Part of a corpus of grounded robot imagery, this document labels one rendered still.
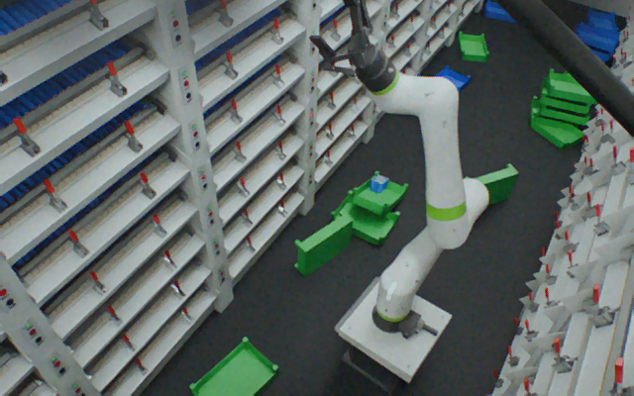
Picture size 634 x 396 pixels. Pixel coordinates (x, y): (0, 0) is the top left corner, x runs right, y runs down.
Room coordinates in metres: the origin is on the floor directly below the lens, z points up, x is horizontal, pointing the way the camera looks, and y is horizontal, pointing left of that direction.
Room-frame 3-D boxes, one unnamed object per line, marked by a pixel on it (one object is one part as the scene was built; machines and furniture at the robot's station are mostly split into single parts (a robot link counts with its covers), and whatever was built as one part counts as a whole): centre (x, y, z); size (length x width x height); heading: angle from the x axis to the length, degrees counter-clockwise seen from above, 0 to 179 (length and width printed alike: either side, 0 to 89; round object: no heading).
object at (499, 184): (1.98, -0.89, 0.10); 0.30 x 0.08 x 0.20; 115
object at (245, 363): (0.87, 0.32, 0.04); 0.30 x 0.20 x 0.08; 140
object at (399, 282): (1.05, -0.29, 0.48); 0.16 x 0.13 x 0.19; 148
